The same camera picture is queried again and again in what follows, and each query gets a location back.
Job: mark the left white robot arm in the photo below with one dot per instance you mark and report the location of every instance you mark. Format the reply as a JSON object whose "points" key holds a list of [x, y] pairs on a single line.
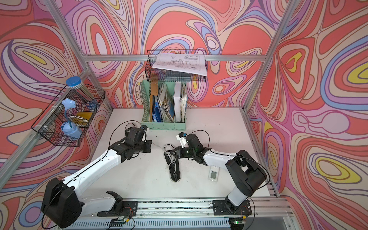
{"points": [[63, 202]]}

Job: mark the blue lidded jar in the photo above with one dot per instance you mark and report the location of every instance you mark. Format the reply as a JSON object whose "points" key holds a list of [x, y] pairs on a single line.
{"points": [[76, 84]]}

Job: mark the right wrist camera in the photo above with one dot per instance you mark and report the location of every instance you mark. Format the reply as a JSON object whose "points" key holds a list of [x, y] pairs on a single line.
{"points": [[181, 137]]}

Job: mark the white book in organizer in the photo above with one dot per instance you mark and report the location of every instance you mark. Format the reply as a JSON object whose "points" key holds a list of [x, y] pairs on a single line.
{"points": [[177, 101]]}

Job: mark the black wire basket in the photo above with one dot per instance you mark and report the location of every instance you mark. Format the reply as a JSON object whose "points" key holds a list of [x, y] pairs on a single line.
{"points": [[153, 74], [49, 126]]}

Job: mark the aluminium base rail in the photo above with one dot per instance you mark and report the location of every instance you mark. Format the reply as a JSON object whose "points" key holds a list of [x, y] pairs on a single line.
{"points": [[257, 213]]}

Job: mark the green perforated file organizer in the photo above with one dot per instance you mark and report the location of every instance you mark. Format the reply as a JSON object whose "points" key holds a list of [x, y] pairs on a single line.
{"points": [[145, 92]]}

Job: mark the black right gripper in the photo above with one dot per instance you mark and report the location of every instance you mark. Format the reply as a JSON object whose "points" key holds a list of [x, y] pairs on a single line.
{"points": [[179, 149]]}

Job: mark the black wire basket left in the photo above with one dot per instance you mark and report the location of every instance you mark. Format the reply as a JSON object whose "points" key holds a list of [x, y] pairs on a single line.
{"points": [[49, 126]]}

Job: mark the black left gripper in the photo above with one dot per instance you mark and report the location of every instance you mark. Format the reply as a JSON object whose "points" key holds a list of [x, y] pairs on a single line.
{"points": [[148, 143]]}

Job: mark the black wire basket back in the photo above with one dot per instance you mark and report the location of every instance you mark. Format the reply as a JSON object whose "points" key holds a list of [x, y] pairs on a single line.
{"points": [[153, 74]]}

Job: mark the yellow tin in basket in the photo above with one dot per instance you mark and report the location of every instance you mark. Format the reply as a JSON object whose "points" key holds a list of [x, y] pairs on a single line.
{"points": [[81, 119]]}

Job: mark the white printed paper sheet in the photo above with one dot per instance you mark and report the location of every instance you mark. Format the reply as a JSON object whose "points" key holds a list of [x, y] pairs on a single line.
{"points": [[187, 63]]}

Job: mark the black sneaker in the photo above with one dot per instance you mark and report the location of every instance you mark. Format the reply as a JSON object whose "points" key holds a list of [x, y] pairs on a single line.
{"points": [[172, 160], [128, 127]]}

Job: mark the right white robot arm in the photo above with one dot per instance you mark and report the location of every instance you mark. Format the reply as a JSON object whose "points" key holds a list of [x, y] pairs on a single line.
{"points": [[247, 174]]}

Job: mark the white remote control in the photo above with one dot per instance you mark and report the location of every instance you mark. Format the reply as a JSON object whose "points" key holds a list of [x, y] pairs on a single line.
{"points": [[213, 173]]}

